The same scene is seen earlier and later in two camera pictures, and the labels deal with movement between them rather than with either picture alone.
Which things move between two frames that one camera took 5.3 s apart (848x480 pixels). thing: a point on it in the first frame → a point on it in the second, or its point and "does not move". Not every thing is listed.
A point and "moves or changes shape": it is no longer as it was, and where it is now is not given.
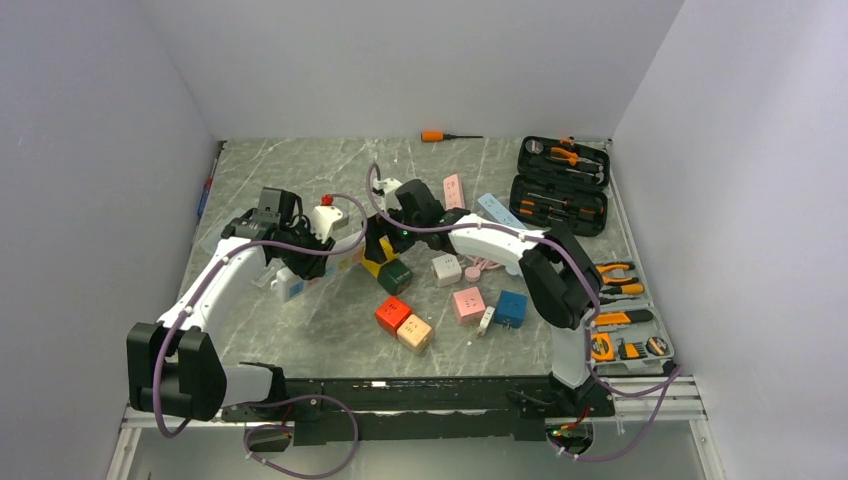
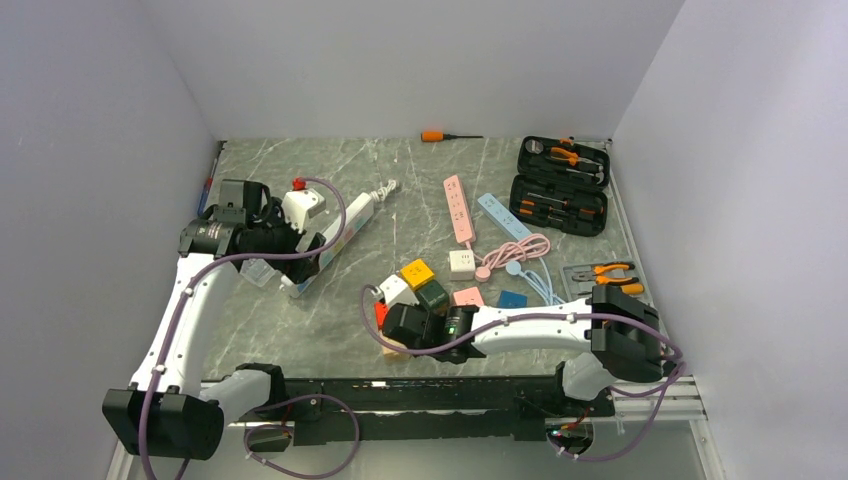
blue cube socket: [511, 309] does not move
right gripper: [379, 227] → [415, 306]
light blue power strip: [497, 212] does not move
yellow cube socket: [389, 255] → [416, 274]
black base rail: [342, 410] does not move
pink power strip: [453, 194] does not move
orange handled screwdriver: [440, 136] does not move
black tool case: [561, 185] does not move
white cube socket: [446, 270] moves or changes shape
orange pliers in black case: [572, 156] does not move
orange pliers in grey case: [609, 280] does not move
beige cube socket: [414, 334] moves or changes shape
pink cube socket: [469, 306] does not move
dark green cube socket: [394, 276] → [433, 296]
